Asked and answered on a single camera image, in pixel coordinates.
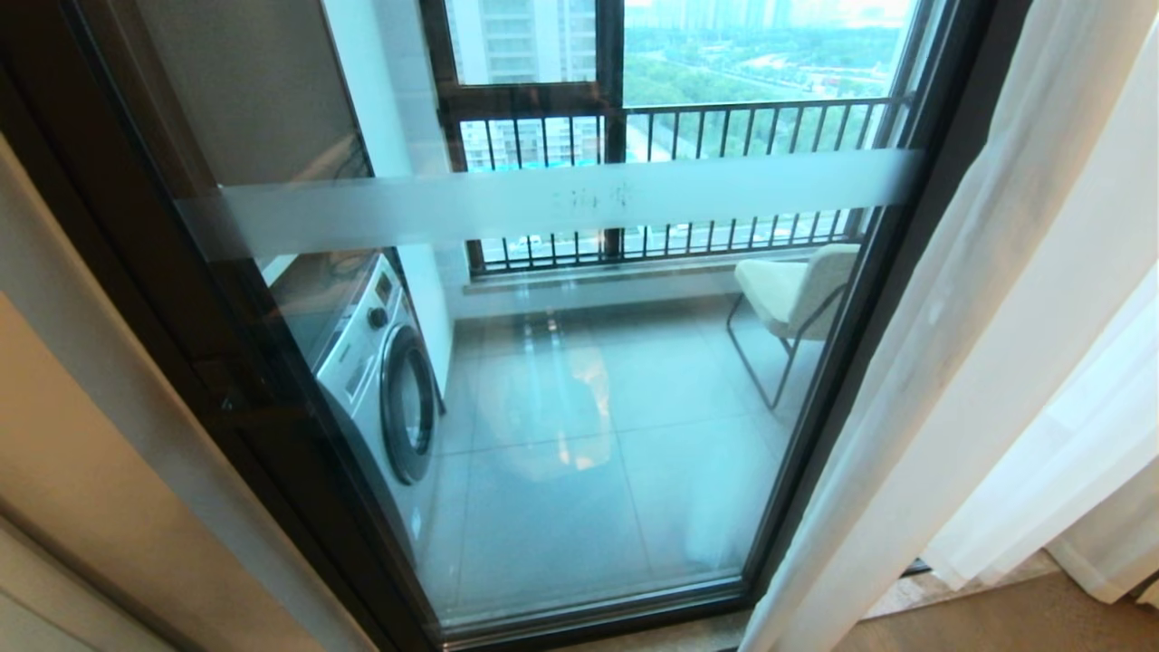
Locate dark metal balcony railing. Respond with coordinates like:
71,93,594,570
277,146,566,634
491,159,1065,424
438,83,915,276

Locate cream chair metal legs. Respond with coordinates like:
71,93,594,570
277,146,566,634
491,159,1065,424
726,243,862,411

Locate white washing machine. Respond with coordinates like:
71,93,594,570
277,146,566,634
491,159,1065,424
261,250,446,570

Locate white sheer curtain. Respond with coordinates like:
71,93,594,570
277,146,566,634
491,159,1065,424
738,0,1159,652

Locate beige thick curtain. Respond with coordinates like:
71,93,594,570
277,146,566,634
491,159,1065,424
0,136,381,652

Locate dark balcony window frame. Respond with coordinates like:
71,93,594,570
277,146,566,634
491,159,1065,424
418,0,934,273

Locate glass balcony door dark frame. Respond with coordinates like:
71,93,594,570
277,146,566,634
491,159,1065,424
0,0,1033,652

